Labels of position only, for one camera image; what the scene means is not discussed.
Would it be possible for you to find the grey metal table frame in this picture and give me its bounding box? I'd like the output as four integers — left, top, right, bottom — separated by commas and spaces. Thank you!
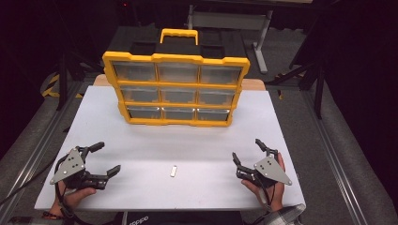
186, 4, 274, 75

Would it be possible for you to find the plaid shirt sleeve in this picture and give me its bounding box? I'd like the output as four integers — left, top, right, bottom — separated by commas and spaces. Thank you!
257, 202, 307, 225

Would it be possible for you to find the person's left hand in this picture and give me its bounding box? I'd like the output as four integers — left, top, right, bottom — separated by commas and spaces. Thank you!
51, 182, 98, 217

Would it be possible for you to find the black floor cable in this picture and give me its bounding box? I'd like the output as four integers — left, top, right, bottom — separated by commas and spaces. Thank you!
0, 153, 61, 208

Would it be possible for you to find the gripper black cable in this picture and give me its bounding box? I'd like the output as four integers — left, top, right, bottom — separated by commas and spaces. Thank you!
256, 179, 277, 210
54, 182, 87, 225

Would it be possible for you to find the person's right hand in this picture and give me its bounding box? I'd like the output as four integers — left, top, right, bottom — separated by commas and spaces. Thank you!
241, 152, 287, 213

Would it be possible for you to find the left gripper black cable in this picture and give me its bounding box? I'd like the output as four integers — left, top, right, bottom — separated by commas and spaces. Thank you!
54, 182, 87, 225

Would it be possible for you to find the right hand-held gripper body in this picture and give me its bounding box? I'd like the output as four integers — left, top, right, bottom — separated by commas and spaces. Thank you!
236, 149, 293, 189

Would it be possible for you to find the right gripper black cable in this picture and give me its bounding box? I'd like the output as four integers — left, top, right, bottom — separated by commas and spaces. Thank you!
256, 179, 277, 210

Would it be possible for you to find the black metal stand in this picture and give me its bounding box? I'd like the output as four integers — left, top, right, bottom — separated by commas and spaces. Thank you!
268, 60, 327, 120
55, 51, 105, 112

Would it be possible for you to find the aluminium floor rail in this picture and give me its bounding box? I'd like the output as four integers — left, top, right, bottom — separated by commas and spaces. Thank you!
0, 80, 84, 221
300, 89, 368, 225

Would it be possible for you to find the clear plastic drawer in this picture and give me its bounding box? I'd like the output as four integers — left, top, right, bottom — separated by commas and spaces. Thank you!
196, 108, 231, 122

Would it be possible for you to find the yellow black organizer cabinet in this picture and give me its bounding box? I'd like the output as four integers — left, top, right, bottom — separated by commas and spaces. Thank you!
101, 27, 252, 128

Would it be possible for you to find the yellow black hazard tape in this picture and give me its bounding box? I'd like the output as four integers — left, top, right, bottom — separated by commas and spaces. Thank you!
41, 72, 84, 99

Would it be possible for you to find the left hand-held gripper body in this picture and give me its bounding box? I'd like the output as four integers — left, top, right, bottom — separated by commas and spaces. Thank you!
49, 145, 109, 191

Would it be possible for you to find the set of clear drawers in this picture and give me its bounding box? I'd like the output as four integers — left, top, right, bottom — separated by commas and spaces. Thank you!
112, 61, 244, 122

